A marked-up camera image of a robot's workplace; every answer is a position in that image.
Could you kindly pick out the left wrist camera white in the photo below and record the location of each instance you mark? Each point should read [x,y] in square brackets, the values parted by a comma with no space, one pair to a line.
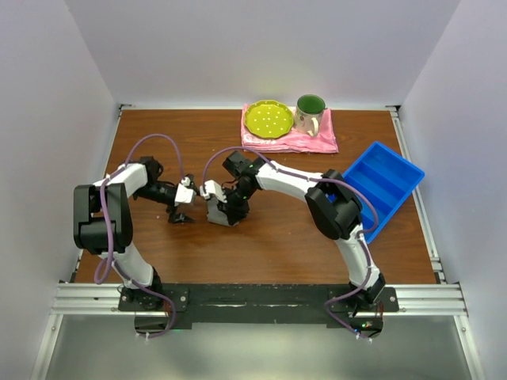
[185,192]

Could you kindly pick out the grey sock black stripes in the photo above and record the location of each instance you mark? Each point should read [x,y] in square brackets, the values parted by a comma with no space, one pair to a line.
[217,213]

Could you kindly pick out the yellow-green dotted plate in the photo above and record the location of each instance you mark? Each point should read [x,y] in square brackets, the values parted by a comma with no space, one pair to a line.
[268,119]

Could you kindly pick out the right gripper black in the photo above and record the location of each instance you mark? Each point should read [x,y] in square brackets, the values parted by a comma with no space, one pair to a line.
[234,212]

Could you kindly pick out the aluminium frame rail front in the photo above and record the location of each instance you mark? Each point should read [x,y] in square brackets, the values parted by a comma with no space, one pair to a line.
[88,337]

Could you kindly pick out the blue plastic divided bin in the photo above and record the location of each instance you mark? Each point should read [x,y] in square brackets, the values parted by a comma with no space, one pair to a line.
[386,179]

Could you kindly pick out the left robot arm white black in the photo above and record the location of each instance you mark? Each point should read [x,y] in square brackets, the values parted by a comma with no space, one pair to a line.
[103,226]

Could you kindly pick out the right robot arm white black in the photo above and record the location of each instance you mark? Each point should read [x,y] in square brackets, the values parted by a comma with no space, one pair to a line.
[334,207]

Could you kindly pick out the cream mug green inside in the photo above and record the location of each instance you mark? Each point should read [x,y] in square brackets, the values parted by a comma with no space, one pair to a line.
[308,114]

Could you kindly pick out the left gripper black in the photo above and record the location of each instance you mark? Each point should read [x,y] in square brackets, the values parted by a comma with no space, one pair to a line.
[178,217]

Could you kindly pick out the pink folded cloth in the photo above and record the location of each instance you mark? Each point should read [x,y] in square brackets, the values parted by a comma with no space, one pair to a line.
[296,142]

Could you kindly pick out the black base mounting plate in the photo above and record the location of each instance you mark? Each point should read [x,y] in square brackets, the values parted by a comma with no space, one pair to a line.
[181,306]

